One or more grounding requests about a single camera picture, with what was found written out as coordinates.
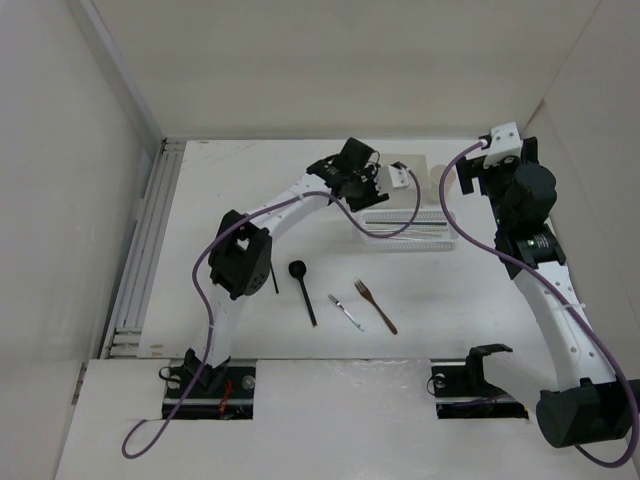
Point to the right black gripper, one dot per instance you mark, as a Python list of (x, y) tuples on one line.
[(469, 169)]

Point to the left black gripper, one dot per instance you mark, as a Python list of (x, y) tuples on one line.
[(374, 197)]

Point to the dark grey chopstick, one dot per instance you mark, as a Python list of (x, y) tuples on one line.
[(418, 224)]

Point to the black chopstick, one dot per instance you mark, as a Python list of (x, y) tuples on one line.
[(274, 279)]

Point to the silver metal chopstick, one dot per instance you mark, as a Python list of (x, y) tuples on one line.
[(415, 237)]

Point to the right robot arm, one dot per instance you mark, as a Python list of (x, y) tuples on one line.
[(588, 399)]

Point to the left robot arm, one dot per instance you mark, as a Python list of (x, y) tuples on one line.
[(238, 261)]

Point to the white rectangular bin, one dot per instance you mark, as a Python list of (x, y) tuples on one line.
[(405, 198)]

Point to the white paper cup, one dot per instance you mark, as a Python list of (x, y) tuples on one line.
[(438, 177)]

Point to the white perforated basket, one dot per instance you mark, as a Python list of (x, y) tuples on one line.
[(370, 219)]

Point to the black plastic spoon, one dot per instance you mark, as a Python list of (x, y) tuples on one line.
[(297, 270)]

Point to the brown fork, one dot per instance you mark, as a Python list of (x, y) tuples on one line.
[(364, 291)]

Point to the small silver fork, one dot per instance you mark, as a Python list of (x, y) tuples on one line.
[(342, 308)]

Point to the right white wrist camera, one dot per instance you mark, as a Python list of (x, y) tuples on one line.
[(505, 141)]

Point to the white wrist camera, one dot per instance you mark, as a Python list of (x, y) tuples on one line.
[(398, 175), (505, 141)]

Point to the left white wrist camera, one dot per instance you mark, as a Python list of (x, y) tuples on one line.
[(398, 175)]

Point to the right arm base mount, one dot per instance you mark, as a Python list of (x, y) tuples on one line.
[(461, 392)]

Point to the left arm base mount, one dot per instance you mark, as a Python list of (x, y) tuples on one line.
[(229, 397)]

